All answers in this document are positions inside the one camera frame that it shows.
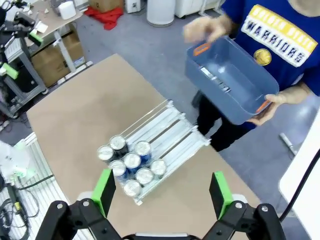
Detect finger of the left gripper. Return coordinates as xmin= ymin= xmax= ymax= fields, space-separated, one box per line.
xmin=14 ymin=12 xmax=43 ymax=47

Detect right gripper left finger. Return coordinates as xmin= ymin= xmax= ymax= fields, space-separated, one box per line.
xmin=34 ymin=168 xmax=123 ymax=240

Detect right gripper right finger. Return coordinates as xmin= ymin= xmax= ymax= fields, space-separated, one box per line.
xmin=201 ymin=171 xmax=288 ymax=240

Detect blue Pocari Sweat can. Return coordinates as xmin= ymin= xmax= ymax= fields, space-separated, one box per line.
xmin=133 ymin=140 xmax=153 ymax=163
xmin=108 ymin=159 xmax=128 ymax=181
xmin=123 ymin=152 xmax=142 ymax=176

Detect blue-grey bin orange handles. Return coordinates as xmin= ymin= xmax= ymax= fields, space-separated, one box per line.
xmin=184 ymin=35 xmax=280 ymax=126

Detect black cola can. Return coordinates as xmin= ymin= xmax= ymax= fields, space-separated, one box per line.
xmin=198 ymin=65 xmax=232 ymax=94
xmin=108 ymin=134 xmax=130 ymax=160
xmin=96 ymin=145 xmax=115 ymax=166

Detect person's right forearm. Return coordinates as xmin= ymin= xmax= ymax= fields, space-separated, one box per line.
xmin=223 ymin=11 xmax=239 ymax=32

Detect person's left hand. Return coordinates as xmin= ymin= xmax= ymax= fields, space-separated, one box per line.
xmin=246 ymin=92 xmax=285 ymax=127

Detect person's right hand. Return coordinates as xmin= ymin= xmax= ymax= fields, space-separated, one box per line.
xmin=182 ymin=16 xmax=228 ymax=45

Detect wood desk white legs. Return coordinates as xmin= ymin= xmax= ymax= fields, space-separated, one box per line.
xmin=4 ymin=0 xmax=94 ymax=85

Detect large cardboard floor box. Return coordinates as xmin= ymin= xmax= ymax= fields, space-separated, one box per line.
xmin=31 ymin=29 xmax=86 ymax=88

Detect green block white knob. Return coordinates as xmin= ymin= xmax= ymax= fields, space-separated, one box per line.
xmin=0 ymin=62 xmax=20 ymax=80

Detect white paper roll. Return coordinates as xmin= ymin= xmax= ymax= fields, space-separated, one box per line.
xmin=59 ymin=0 xmax=76 ymax=20

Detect white slatted platform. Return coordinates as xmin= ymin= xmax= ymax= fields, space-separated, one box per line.
xmin=0 ymin=131 xmax=76 ymax=240

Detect red cloth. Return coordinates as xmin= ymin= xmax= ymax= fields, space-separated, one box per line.
xmin=83 ymin=6 xmax=125 ymax=31

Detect brown cardboard box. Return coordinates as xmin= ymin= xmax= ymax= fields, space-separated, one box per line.
xmin=88 ymin=0 xmax=125 ymax=13

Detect white side table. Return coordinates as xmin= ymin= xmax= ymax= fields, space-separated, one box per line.
xmin=278 ymin=107 xmax=320 ymax=227

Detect white device green lights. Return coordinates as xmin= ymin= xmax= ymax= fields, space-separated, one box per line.
xmin=0 ymin=140 xmax=38 ymax=185

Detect white cylindrical air purifier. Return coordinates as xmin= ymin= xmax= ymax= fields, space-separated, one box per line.
xmin=146 ymin=0 xmax=176 ymax=26

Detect person in blue shirt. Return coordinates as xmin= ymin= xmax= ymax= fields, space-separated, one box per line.
xmin=191 ymin=0 xmax=320 ymax=153

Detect white cabinet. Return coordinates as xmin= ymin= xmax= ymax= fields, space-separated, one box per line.
xmin=174 ymin=0 xmax=222 ymax=19

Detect aluminium frame rack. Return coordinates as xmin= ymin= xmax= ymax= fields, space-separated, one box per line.
xmin=0 ymin=37 xmax=48 ymax=118

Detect black floor cable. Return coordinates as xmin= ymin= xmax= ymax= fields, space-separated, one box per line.
xmin=14 ymin=173 xmax=55 ymax=191

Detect thin black cable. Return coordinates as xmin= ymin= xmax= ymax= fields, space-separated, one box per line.
xmin=279 ymin=151 xmax=320 ymax=223

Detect white wire can dispenser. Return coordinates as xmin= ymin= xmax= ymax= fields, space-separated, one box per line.
xmin=96 ymin=99 xmax=212 ymax=206

